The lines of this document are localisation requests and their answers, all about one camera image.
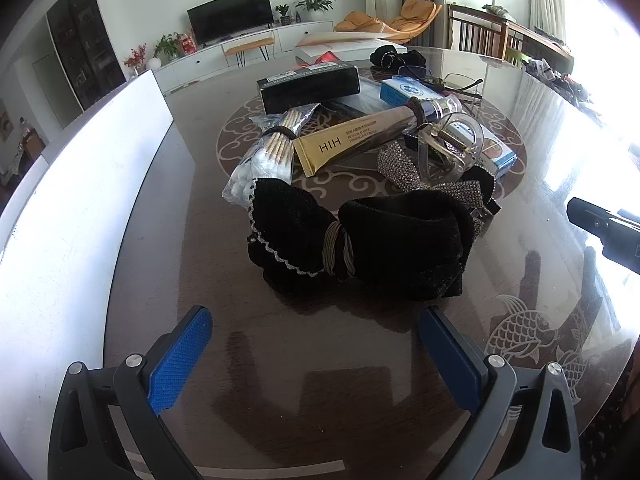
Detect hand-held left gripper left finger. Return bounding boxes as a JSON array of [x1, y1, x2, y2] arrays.
[[47, 305, 213, 480]]

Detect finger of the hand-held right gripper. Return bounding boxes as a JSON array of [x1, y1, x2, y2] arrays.
[[567, 197, 623, 236]]

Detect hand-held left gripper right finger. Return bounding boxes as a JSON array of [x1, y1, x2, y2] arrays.
[[419, 305, 583, 480]]

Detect black velvet hair bow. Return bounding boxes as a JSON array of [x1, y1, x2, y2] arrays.
[[245, 177, 473, 301]]

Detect gold cream tube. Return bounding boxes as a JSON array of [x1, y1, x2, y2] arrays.
[[292, 97, 463, 178]]

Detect clutter of small household things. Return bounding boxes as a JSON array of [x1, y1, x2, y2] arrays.
[[524, 54, 588, 107]]

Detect clear hair claw clip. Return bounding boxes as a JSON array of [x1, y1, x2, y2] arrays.
[[402, 112, 486, 183]]

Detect wooden side desk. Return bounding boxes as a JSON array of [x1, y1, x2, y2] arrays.
[[504, 10, 576, 77]]

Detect thin-framed eyeglasses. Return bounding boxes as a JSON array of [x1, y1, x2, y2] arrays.
[[429, 72, 487, 107]]

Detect rhinestone hair bow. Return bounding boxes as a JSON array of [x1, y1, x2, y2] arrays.
[[375, 142, 502, 222]]

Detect cotton swab packet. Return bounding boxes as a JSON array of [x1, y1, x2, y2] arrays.
[[221, 102, 321, 206]]

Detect wooden slat-back chair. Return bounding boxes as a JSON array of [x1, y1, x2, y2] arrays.
[[447, 4, 509, 62]]

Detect blue and white box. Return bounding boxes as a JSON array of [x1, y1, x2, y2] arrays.
[[380, 77, 518, 178]]

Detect black fabric scrunchie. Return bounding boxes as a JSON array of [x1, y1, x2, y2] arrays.
[[370, 45, 431, 72]]

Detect orange lounge chair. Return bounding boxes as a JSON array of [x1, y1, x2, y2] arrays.
[[334, 0, 443, 45]]

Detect black cardboard box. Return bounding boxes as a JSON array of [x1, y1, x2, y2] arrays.
[[257, 62, 361, 115]]

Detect white TV cabinet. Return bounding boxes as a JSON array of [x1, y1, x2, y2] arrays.
[[150, 20, 336, 96]]

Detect red flower branches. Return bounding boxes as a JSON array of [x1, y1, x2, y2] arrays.
[[123, 44, 149, 74]]

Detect bushy green potted plant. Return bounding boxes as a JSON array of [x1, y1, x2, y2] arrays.
[[152, 32, 184, 59]]

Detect orange-topped stool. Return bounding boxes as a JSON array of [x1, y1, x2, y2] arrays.
[[222, 35, 277, 68]]

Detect dark display cabinet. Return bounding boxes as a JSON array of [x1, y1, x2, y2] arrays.
[[46, 0, 126, 113]]

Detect large green potted plant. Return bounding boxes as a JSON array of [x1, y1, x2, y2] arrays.
[[292, 0, 337, 22]]

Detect black television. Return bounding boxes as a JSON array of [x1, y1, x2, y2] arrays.
[[187, 0, 275, 47]]

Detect brown hair tie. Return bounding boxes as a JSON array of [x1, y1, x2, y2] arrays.
[[262, 126, 301, 142], [402, 100, 427, 127]]

